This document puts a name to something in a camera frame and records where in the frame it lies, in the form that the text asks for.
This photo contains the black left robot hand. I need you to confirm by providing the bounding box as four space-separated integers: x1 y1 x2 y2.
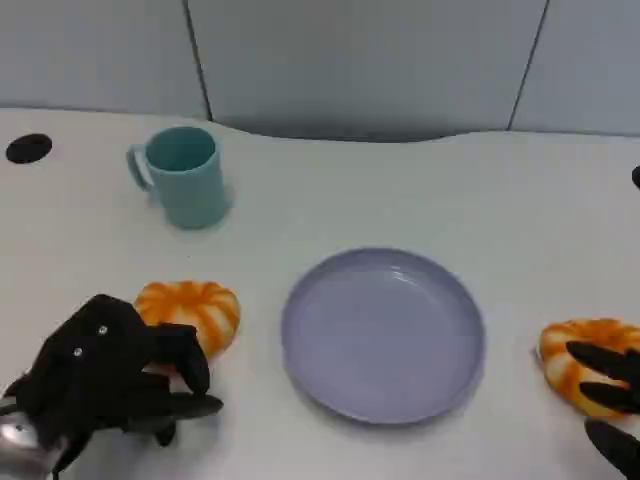
92 322 225 448

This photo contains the orange and white bread roll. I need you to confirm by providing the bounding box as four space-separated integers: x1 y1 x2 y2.
133 281 242 361
535 317 640 420

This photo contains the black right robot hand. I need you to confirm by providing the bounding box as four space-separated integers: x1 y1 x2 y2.
564 340 640 480

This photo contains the pale green mug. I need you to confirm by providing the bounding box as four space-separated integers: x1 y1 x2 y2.
125 125 232 231

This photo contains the lilac plate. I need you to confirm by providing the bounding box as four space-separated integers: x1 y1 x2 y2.
279 246 487 426

